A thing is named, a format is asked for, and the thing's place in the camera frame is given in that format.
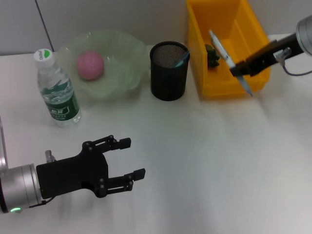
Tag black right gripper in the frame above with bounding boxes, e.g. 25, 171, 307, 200
229, 33, 305, 78

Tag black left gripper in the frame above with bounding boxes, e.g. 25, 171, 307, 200
36, 135, 146, 198

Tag green plastic scrap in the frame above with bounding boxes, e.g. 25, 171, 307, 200
204, 43, 221, 68

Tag grey white pen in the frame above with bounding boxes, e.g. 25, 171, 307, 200
209, 29, 254, 98

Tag blue scissors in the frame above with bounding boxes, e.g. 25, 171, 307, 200
174, 57, 188, 68

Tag clear green-label water bottle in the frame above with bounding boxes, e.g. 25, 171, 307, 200
34, 48, 82, 128

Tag pink peach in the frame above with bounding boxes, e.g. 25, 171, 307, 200
77, 50, 105, 81

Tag black mesh pen holder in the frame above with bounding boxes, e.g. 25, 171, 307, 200
150, 41, 191, 101

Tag green glass fruit plate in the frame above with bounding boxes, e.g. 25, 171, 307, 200
58, 29, 152, 102

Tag yellow plastic bin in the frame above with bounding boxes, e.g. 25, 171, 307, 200
186, 0, 273, 98

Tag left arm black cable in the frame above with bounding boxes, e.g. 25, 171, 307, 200
29, 150, 56, 209

